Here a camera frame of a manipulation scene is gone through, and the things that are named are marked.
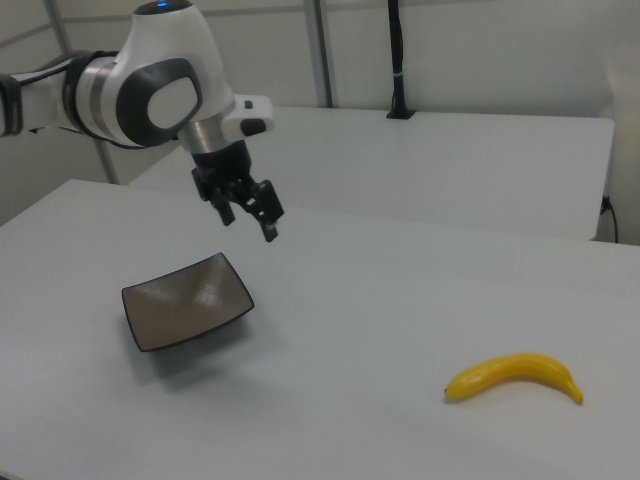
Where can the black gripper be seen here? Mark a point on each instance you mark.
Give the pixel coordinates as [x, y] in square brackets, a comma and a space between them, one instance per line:
[222, 162]

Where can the black pole with base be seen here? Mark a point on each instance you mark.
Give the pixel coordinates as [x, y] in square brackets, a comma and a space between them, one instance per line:
[398, 75]

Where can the brown square ceramic plate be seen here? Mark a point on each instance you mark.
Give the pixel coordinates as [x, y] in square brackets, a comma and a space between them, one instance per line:
[185, 305]

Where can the yellow banana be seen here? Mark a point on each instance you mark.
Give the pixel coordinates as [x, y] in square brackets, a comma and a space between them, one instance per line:
[510, 372]

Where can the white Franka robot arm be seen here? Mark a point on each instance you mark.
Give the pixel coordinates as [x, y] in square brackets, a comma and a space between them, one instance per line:
[150, 60]

